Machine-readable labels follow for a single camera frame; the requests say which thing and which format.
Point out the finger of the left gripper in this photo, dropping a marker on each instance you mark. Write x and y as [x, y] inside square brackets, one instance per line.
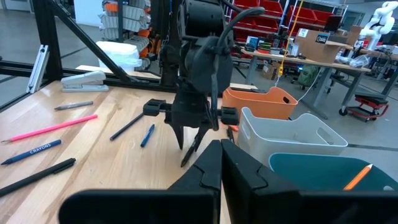
[179, 135]
[200, 135]

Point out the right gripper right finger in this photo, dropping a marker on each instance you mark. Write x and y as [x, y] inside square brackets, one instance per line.
[264, 205]

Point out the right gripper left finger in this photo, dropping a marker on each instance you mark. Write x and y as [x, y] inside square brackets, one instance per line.
[192, 205]

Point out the blue wax crayon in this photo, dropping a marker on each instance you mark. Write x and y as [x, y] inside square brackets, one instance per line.
[147, 136]
[34, 151]

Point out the dark navy pencil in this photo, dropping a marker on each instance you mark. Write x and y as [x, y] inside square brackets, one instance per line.
[127, 126]

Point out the teal plastic bin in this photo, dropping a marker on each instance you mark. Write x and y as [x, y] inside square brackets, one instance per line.
[317, 174]

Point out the light grey plastic bin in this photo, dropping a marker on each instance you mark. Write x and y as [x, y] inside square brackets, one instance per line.
[280, 137]

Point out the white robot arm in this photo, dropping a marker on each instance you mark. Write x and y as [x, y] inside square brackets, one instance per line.
[381, 18]

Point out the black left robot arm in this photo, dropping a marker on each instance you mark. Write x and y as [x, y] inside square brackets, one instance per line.
[199, 18]

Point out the stacked grey orange bins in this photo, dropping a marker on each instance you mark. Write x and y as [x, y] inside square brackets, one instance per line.
[130, 18]

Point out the orange plastic bin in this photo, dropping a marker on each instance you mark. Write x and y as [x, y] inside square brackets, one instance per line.
[261, 105]

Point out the white plastic bag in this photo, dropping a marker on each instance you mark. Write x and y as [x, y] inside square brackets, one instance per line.
[119, 56]

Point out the grey wax crayon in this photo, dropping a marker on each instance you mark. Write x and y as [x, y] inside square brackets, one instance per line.
[74, 105]

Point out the green backpack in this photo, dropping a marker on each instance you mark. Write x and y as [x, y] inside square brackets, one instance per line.
[308, 76]

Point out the red storage bin shelf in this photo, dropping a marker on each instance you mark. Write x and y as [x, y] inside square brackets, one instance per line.
[270, 14]

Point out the cardboard box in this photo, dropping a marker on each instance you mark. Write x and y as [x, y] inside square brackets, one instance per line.
[317, 49]

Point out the wooden workbench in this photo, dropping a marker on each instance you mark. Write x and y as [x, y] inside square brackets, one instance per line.
[384, 55]
[326, 64]

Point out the red rolling stool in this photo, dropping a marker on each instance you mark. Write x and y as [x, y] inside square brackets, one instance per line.
[370, 107]

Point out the silver aluminium extrusion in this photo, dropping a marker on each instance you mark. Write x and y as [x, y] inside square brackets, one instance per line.
[38, 68]

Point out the black laptop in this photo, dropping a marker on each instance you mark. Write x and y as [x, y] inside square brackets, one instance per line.
[332, 23]

